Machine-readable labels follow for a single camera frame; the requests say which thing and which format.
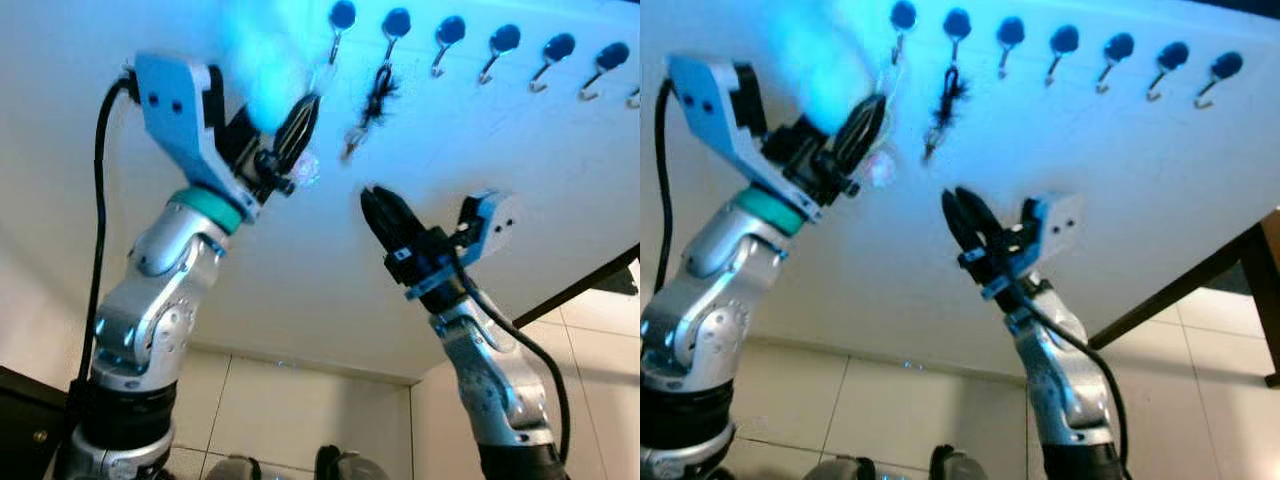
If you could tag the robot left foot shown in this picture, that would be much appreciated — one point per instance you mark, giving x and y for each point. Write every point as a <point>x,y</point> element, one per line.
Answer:
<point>845,471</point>
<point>235,470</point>

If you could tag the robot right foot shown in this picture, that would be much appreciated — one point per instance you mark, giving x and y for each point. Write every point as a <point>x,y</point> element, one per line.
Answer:
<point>350,466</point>
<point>958,466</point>

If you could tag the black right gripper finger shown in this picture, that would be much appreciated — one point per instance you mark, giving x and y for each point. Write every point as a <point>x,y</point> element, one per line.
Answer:
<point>958,220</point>
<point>400,218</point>
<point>980,218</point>
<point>376,218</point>

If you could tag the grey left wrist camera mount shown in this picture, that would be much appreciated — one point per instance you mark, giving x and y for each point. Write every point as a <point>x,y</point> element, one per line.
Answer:
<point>175,110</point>
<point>715,110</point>

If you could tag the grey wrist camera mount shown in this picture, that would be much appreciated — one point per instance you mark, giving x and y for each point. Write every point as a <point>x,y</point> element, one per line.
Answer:
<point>175,110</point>
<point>1055,225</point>
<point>492,225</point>
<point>715,110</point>

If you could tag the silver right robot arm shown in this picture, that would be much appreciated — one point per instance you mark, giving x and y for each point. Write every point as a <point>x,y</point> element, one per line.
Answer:
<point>1065,380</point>
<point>495,380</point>

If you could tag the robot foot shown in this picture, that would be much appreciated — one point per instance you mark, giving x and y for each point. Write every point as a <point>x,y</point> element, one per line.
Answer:
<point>350,466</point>
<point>958,466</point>
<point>845,471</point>
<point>235,470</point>

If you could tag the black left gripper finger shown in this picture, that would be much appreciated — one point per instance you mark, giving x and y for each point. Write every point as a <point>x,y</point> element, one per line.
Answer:
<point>848,138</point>
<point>314,120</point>
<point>281,140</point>
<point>882,120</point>

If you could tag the black knob wall hook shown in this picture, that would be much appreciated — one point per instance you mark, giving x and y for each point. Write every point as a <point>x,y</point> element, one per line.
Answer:
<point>560,47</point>
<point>957,21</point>
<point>1011,30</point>
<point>1118,47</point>
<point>451,29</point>
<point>1226,65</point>
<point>1172,55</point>
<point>613,55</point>
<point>903,14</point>
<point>397,20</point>
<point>342,14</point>
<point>1064,39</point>
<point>634,100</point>
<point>506,38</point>

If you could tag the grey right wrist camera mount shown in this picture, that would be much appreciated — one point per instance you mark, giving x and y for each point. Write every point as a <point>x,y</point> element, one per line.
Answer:
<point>492,225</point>
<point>1055,225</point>

